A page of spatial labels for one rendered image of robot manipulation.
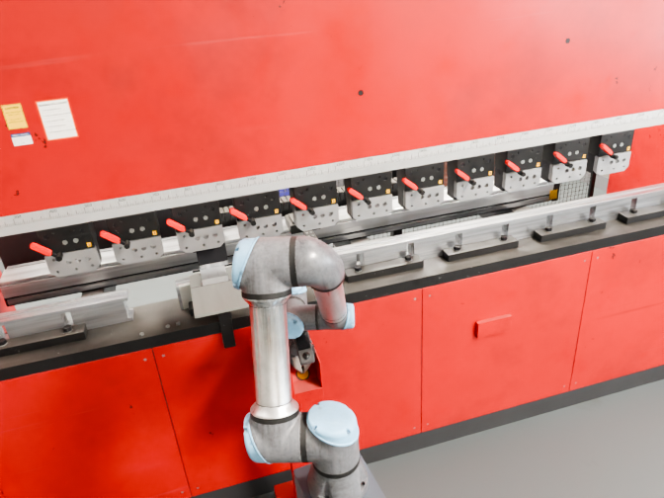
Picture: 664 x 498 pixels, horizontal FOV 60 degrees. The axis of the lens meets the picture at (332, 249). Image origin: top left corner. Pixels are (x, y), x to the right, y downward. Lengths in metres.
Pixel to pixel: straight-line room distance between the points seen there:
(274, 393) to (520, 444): 1.60
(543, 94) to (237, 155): 1.10
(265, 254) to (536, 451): 1.79
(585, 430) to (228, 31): 2.20
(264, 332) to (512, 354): 1.45
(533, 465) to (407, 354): 0.75
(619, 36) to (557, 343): 1.23
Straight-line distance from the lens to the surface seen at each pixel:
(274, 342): 1.32
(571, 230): 2.47
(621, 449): 2.85
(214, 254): 2.00
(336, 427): 1.36
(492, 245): 2.28
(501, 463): 2.66
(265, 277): 1.26
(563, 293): 2.51
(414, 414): 2.51
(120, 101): 1.80
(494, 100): 2.11
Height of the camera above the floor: 1.97
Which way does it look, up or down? 28 degrees down
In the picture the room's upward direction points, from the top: 4 degrees counter-clockwise
